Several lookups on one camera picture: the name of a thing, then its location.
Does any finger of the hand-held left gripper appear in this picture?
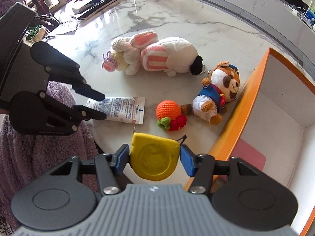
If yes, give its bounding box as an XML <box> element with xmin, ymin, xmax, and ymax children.
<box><xmin>43</xmin><ymin>63</ymin><xmax>105</xmax><ymax>102</ymax></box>
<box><xmin>38</xmin><ymin>91</ymin><xmax>108</xmax><ymax>136</ymax></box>

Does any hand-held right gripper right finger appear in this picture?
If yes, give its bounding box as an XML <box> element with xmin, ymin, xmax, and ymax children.
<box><xmin>180</xmin><ymin>145</ymin><xmax>265</xmax><ymax>194</ymax></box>

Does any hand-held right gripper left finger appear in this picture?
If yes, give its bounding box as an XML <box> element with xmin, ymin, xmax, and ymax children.
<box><xmin>50</xmin><ymin>145</ymin><xmax>130</xmax><ymax>195</ymax></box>

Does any yellow tape measure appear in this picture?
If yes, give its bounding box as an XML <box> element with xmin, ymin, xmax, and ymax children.
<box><xmin>130</xmin><ymin>127</ymin><xmax>187</xmax><ymax>182</ymax></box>

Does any white cream tube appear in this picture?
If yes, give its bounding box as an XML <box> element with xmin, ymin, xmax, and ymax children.
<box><xmin>87</xmin><ymin>96</ymin><xmax>145</xmax><ymax>125</ymax></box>

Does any pink card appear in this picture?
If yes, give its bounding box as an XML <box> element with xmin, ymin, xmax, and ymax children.
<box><xmin>231</xmin><ymin>139</ymin><xmax>267</xmax><ymax>171</ymax></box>

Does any orange cardboard box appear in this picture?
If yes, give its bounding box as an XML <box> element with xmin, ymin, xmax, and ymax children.
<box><xmin>183</xmin><ymin>47</ymin><xmax>315</xmax><ymax>236</ymax></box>

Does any cream crochet bunny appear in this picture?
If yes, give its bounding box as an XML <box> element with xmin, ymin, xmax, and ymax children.
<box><xmin>100</xmin><ymin>31</ymin><xmax>159</xmax><ymax>75</ymax></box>

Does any orange crochet fruit charm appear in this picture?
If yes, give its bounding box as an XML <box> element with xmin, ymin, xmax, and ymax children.
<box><xmin>157</xmin><ymin>100</ymin><xmax>187</xmax><ymax>132</ymax></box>

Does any purple fluffy chair cover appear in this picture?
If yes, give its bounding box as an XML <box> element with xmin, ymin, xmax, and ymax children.
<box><xmin>0</xmin><ymin>80</ymin><xmax>99</xmax><ymax>227</ymax></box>

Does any black remote control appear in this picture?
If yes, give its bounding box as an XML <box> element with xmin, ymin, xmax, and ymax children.
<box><xmin>77</xmin><ymin>0</ymin><xmax>121</xmax><ymax>20</ymax></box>

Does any brown white plush dog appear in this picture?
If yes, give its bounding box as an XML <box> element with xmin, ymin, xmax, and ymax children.
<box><xmin>181</xmin><ymin>61</ymin><xmax>241</xmax><ymax>126</ymax></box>

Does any pink striped white plush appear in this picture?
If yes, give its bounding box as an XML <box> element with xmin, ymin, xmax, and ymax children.
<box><xmin>140</xmin><ymin>37</ymin><xmax>203</xmax><ymax>77</ymax></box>

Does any flower painting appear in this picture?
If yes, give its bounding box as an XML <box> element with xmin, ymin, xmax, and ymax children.
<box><xmin>304</xmin><ymin>1</ymin><xmax>315</xmax><ymax>27</ymax></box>

